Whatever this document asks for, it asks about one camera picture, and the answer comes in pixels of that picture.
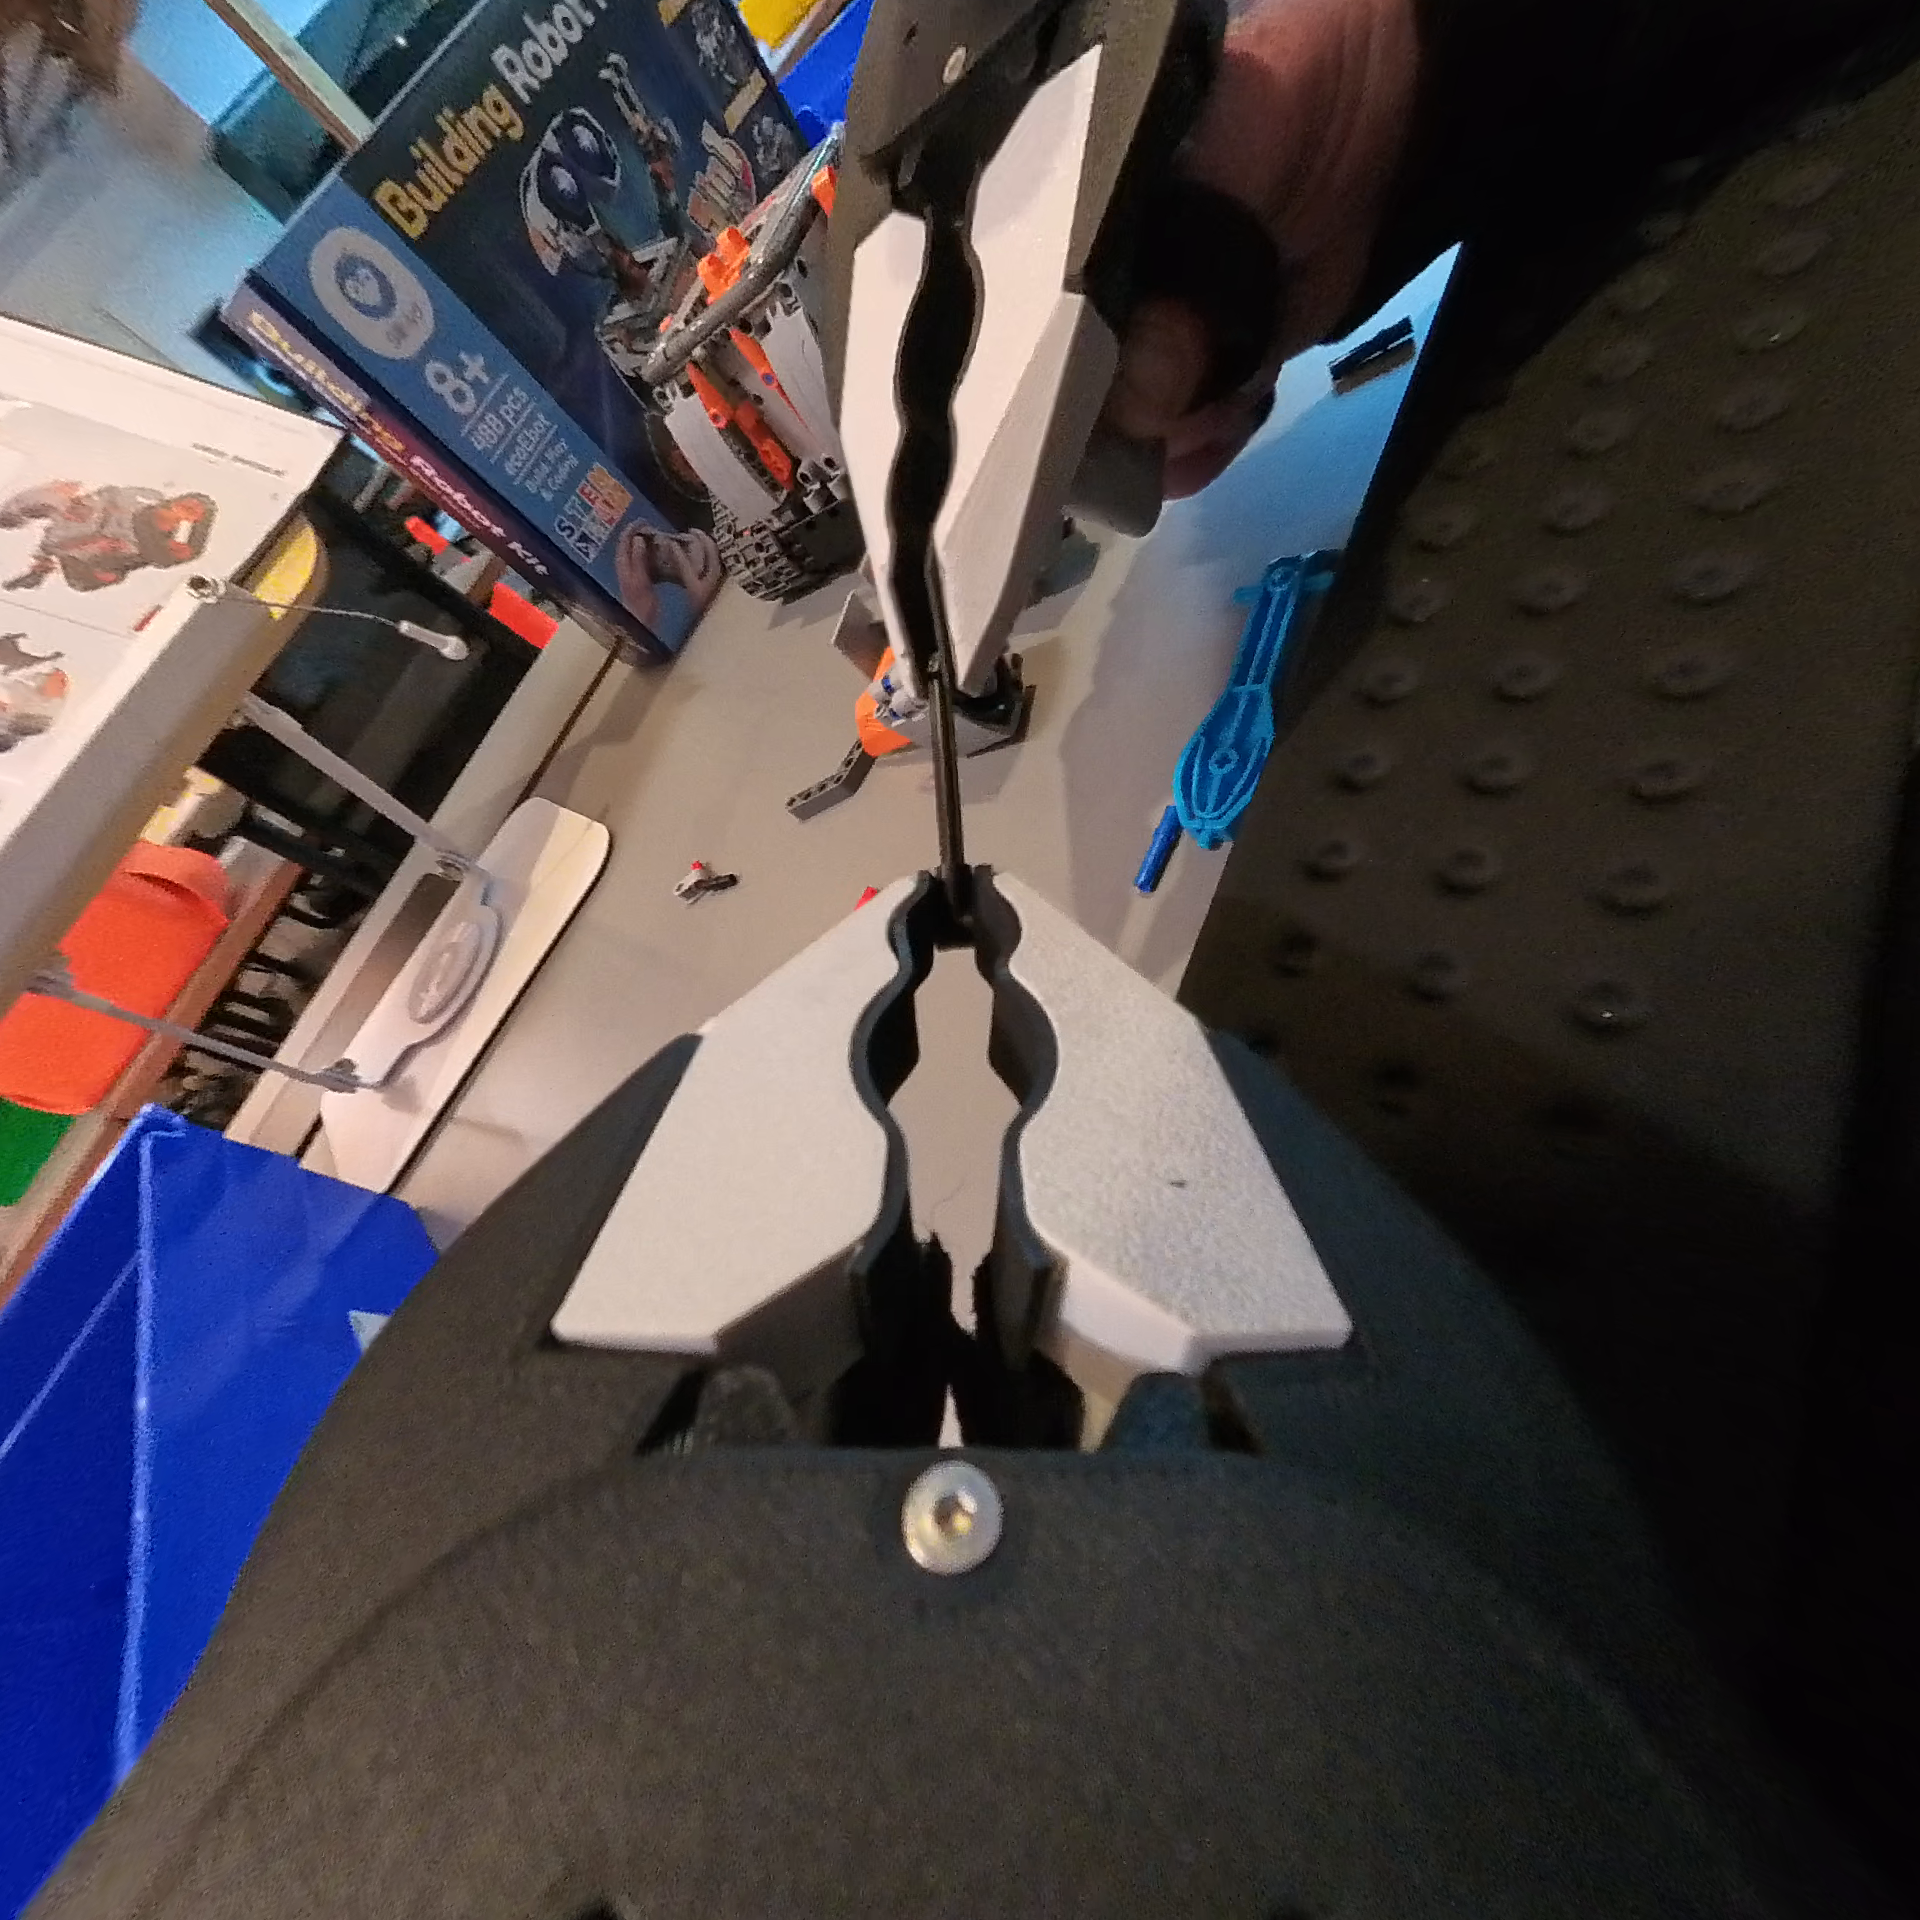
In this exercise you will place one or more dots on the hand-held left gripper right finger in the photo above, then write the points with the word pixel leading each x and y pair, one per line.
pixel 1184 1202

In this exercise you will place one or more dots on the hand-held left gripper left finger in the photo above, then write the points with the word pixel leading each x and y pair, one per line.
pixel 723 1202

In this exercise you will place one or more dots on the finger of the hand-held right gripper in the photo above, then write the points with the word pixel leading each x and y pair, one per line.
pixel 877 421
pixel 1037 373

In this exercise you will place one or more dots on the grey wheel module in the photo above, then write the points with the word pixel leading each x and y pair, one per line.
pixel 885 735

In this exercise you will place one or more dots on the black toy axle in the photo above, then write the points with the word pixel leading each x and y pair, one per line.
pixel 943 782

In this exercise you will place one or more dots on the small black toy connector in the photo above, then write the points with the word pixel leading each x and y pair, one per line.
pixel 963 901

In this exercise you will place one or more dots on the blue storage bin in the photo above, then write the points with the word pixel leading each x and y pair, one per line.
pixel 184 1424
pixel 813 103

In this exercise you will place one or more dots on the person's right forearm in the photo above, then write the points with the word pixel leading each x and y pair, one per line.
pixel 1624 91

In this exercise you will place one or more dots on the person's right hand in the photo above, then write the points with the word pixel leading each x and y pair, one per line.
pixel 1323 152

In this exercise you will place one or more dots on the grey orange tracked toy robot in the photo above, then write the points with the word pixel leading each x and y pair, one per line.
pixel 734 450

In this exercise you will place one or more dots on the yellow bin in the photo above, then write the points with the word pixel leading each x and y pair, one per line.
pixel 780 15

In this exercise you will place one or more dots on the small black white red connector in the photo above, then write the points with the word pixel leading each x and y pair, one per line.
pixel 693 880

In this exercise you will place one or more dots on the white round stand base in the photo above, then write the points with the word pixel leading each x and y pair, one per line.
pixel 435 974

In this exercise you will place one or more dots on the dark blue toy kit box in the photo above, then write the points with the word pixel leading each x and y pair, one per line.
pixel 495 222

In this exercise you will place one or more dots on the white ball tipped rod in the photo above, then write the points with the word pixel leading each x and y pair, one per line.
pixel 448 641

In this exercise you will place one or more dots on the black perforated mat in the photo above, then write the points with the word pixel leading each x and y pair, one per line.
pixel 1574 752

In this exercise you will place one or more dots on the orange plastic bin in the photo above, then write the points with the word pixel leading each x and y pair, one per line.
pixel 104 964

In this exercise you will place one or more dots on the green box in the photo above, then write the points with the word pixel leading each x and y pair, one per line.
pixel 28 1153

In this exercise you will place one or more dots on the white instruction sheet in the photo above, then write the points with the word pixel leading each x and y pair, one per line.
pixel 152 402

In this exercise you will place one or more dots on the open instruction booklet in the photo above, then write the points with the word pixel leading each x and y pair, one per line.
pixel 104 522

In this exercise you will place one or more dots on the light blue toy frame piece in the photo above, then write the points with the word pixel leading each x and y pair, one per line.
pixel 1214 768

